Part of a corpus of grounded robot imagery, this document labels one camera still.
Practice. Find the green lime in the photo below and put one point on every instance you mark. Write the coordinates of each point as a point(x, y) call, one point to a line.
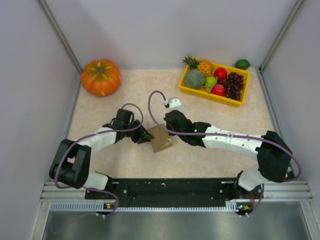
point(242, 64)

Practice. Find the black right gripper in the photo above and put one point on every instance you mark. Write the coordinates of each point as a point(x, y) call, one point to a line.
point(172, 134)

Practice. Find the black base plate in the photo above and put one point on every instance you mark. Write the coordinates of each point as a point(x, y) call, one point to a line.
point(174, 192)

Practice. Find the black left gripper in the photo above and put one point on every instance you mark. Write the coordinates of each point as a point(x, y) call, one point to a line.
point(142, 136)

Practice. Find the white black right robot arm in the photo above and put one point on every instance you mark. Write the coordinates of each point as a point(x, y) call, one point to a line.
point(270, 152)

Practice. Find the red apple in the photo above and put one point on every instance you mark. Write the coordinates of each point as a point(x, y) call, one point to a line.
point(220, 74)
point(218, 90)

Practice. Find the green netted melon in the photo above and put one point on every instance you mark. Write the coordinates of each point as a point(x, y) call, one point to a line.
point(194, 79)

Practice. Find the small pineapple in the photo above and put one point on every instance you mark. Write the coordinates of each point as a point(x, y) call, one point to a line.
point(202, 65)

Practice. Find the dark purple grape bunch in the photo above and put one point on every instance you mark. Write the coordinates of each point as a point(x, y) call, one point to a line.
point(233, 84)

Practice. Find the red apple at back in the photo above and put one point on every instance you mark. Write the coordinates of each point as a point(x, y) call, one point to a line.
point(220, 74)

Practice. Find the yellow plastic tray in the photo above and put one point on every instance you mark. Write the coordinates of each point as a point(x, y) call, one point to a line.
point(221, 99)

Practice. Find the red apple at front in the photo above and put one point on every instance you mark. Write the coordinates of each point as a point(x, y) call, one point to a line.
point(218, 90)

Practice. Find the brown cardboard express box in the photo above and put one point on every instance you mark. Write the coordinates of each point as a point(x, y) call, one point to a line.
point(161, 139)

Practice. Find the orange pumpkin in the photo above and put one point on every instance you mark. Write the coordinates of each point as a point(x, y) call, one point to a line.
point(101, 77)

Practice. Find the grey slotted cable duct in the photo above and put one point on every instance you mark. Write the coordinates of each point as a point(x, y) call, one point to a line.
point(104, 207)

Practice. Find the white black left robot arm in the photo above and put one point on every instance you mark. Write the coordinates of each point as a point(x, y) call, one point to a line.
point(71, 165)

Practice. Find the green pear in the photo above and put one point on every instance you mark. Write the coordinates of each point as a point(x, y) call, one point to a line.
point(210, 81)

